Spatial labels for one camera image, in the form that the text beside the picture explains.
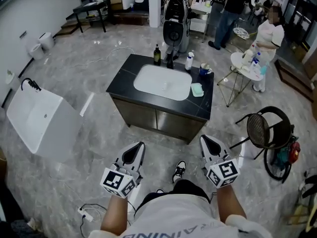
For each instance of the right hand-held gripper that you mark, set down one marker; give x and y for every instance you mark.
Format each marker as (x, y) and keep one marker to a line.
(223, 173)

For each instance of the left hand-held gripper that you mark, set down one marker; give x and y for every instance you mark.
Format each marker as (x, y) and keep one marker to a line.
(116, 181)

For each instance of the translucent green plastic container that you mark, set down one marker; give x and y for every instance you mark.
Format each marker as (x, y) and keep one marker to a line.
(192, 89)

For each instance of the person's left forearm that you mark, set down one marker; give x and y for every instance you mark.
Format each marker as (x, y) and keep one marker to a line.
(115, 214)

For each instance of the person's right forearm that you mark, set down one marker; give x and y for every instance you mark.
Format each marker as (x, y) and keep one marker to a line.
(230, 202)

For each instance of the black and white sneaker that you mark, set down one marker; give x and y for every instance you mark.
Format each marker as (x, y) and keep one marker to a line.
(178, 171)

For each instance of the black stone vanity cabinet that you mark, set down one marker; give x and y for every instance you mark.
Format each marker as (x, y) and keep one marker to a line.
(138, 113)

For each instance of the person's black shorts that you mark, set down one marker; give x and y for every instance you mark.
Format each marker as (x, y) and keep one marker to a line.
(190, 188)

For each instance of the black wicker chair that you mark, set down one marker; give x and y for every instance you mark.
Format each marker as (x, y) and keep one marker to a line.
(262, 130)

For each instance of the black hoop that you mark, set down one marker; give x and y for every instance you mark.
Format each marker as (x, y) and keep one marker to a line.
(270, 171)

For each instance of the white power strip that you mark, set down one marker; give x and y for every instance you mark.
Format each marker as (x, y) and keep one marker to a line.
(85, 213)

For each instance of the person's white t-shirt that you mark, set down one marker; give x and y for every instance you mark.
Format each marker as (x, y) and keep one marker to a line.
(178, 219)

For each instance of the blue mug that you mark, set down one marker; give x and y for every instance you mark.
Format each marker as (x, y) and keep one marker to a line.
(204, 72)

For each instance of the round white side table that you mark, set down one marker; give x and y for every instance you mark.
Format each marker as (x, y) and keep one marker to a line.
(244, 74)

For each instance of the white sink basin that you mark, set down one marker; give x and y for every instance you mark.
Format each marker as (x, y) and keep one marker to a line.
(161, 80)

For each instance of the red bag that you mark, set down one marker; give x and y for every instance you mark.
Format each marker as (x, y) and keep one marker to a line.
(294, 152)

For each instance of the beige cloth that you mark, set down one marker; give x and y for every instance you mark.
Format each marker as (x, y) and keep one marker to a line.
(205, 66)

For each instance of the white spray bottle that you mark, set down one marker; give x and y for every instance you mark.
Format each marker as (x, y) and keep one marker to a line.
(189, 62)

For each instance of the white pump bottle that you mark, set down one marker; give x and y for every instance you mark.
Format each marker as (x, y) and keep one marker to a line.
(253, 65)

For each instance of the teal cloth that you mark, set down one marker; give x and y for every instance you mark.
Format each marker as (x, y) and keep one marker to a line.
(264, 69)

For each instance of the sink faucet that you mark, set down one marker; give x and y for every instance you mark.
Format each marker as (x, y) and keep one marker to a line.
(170, 62)

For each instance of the white jug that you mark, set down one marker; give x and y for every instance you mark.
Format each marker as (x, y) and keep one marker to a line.
(247, 57)

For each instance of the white bathtub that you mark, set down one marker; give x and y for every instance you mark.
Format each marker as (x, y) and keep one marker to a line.
(37, 123)

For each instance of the blue cap water bottle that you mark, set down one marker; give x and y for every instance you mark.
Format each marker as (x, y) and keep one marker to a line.
(257, 57)

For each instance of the dark glass bottle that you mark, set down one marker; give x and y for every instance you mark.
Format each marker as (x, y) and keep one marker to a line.
(157, 56)

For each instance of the dark wooden platform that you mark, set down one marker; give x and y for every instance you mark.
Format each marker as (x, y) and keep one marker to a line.
(293, 79)

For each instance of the black bathtub faucet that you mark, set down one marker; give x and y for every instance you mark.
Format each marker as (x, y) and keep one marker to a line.
(32, 83)

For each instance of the white and black robot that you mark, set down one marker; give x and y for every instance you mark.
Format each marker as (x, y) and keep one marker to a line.
(174, 21)

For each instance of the white toilet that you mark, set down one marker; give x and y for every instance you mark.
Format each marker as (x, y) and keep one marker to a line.
(46, 41)
(36, 51)

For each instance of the black metal table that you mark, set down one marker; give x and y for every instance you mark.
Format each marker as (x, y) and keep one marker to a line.
(91, 6)

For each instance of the wooden frame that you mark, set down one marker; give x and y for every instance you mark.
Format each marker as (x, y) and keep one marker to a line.
(301, 214)

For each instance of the small white wall basin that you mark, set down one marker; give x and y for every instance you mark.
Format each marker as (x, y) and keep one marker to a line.
(10, 77)

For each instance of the black wall holder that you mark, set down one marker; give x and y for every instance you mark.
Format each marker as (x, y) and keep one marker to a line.
(23, 34)

